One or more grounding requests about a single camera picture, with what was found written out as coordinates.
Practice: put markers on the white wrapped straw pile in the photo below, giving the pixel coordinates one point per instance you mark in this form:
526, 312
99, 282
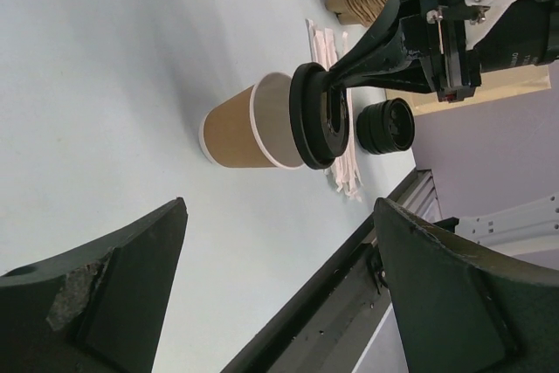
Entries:
344, 171

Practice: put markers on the black lid stack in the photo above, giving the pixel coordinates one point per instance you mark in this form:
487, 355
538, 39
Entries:
386, 127

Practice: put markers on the aluminium frame rail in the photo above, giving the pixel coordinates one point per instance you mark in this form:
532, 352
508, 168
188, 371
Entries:
523, 230

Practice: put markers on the brown paper coffee cup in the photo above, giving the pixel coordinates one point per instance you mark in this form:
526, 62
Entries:
252, 129

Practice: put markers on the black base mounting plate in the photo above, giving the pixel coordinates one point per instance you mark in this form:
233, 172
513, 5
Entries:
327, 325

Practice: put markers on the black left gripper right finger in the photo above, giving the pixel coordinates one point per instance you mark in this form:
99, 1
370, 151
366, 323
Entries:
462, 307

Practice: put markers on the black coffee cup lid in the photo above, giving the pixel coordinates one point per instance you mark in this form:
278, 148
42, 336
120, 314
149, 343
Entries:
317, 123

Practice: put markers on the cream paper takeout bag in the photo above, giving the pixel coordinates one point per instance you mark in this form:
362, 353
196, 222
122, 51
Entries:
495, 86

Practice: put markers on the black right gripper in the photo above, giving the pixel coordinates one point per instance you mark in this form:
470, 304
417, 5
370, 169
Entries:
436, 33

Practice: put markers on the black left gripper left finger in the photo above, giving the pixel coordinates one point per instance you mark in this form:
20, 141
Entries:
99, 307

